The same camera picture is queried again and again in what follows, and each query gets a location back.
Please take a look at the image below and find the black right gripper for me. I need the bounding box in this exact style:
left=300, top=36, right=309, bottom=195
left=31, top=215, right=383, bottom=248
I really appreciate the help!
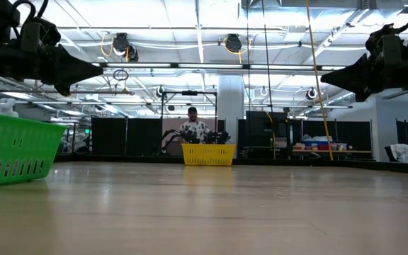
left=319, top=33, right=408, bottom=103

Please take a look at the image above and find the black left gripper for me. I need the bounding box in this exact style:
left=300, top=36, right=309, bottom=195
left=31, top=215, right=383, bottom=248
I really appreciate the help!
left=0, top=42, right=104, bottom=97

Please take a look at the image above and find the wide black partition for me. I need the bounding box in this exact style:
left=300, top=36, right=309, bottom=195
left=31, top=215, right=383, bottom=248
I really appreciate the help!
left=290, top=119, right=374, bottom=152

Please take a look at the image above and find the wooden workbench with bins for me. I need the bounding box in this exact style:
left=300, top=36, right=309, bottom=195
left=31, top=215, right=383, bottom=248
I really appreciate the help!
left=291, top=148, right=373, bottom=161

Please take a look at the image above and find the white robot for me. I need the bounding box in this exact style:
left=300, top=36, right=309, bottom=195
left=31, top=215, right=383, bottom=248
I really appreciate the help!
left=0, top=98, right=20, bottom=118

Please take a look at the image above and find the blue storage bin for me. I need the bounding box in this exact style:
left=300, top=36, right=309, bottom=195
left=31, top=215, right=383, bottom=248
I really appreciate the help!
left=302, top=140, right=334, bottom=147

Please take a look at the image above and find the black partition panel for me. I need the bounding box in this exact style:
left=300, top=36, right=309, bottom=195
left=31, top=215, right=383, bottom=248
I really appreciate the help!
left=91, top=117, right=127, bottom=156
left=127, top=117, right=163, bottom=156

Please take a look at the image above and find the white bagged bundle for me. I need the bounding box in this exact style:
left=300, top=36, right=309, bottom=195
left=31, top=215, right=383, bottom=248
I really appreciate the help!
left=390, top=142, right=408, bottom=164

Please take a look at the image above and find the green plastic basket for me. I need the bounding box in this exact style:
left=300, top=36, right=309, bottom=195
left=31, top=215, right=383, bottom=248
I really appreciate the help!
left=0, top=110, right=67, bottom=188

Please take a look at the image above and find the black monitor cart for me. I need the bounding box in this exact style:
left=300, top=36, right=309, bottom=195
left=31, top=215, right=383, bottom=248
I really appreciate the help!
left=244, top=110, right=290, bottom=159

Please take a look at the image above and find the pink curtain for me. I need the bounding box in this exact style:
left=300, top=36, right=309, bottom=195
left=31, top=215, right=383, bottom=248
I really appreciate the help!
left=161, top=117, right=219, bottom=156

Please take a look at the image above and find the white building column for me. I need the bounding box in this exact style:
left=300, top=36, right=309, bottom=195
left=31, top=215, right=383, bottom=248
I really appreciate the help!
left=217, top=74, right=246, bottom=145

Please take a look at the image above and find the person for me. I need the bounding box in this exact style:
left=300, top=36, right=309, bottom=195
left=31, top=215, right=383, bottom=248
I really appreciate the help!
left=179, top=106, right=213, bottom=145

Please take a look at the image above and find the yellow plastic basket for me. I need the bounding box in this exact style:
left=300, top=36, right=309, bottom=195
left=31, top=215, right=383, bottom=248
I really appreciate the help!
left=181, top=142, right=237, bottom=166

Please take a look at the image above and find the yellow hanging cable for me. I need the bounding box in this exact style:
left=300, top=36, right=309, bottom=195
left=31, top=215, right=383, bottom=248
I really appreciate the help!
left=305, top=0, right=334, bottom=162

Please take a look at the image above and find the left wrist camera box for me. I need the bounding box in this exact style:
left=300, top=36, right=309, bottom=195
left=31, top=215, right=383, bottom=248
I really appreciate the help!
left=20, top=17, right=62, bottom=53

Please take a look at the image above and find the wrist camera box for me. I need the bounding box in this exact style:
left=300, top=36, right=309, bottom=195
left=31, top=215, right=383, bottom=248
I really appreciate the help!
left=365, top=23, right=403, bottom=54
left=20, top=17, right=62, bottom=53

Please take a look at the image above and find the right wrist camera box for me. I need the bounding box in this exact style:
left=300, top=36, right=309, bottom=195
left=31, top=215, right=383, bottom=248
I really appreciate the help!
left=365, top=23, right=403, bottom=54

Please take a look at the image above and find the ceiling reel with yellow cord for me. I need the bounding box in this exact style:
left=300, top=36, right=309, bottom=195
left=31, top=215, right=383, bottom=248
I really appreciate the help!
left=100, top=32, right=140, bottom=63

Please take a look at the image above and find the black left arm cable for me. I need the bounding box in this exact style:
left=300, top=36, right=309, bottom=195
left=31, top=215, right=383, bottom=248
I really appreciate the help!
left=11, top=0, right=49, bottom=40

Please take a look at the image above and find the thin black hanging cable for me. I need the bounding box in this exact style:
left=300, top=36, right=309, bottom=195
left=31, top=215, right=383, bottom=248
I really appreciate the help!
left=260, top=0, right=276, bottom=160

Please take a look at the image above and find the black camera rig frame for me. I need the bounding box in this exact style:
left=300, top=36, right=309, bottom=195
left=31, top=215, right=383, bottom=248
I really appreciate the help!
left=159, top=90, right=218, bottom=157

